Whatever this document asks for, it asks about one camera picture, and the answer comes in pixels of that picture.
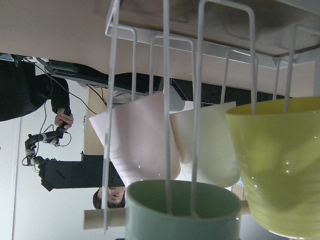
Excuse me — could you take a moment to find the operator hand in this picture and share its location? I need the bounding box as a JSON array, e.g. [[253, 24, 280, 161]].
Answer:
[[54, 108, 74, 130]]

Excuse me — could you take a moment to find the green plastic cup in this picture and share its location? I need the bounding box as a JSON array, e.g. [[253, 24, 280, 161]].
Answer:
[[125, 180, 241, 240]]

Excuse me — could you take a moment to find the pink plastic cup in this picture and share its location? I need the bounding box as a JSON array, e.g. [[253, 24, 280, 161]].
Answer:
[[88, 93, 182, 185]]

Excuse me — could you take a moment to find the cream white plastic cup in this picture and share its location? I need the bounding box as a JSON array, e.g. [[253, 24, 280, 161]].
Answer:
[[170, 101, 240, 188]]

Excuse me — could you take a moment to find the yellow plastic cup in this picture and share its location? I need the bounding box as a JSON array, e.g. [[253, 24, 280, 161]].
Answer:
[[226, 96, 320, 239]]

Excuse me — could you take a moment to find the operator in black clothes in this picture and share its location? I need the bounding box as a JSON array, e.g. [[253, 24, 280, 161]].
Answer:
[[0, 60, 70, 122]]

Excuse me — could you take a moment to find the operator head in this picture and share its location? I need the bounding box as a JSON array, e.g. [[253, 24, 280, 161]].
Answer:
[[92, 186, 126, 209]]

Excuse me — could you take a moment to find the white wire cup rack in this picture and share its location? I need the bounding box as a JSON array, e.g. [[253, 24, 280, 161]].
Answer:
[[82, 0, 320, 235]]

